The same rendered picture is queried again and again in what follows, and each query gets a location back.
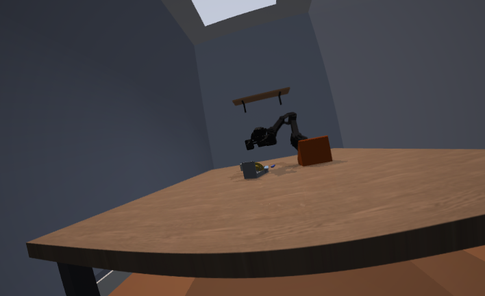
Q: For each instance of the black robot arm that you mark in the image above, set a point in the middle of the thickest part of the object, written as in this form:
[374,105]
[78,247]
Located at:
[295,135]

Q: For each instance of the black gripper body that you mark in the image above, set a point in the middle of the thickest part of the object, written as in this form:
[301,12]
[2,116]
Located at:
[273,138]

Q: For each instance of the yellow plate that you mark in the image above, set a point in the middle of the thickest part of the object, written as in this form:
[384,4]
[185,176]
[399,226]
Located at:
[258,166]

